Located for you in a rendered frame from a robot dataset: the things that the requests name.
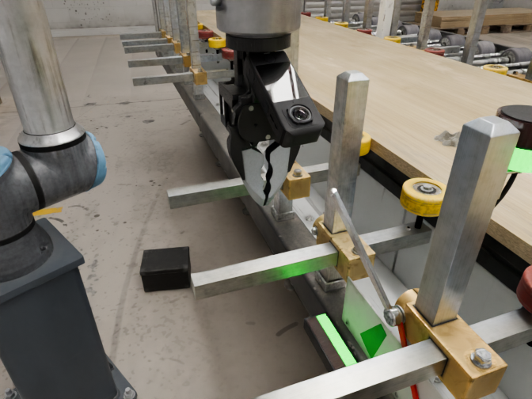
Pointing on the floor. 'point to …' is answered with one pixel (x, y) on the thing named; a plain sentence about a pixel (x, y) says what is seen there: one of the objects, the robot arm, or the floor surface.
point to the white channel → (385, 18)
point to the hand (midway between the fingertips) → (265, 199)
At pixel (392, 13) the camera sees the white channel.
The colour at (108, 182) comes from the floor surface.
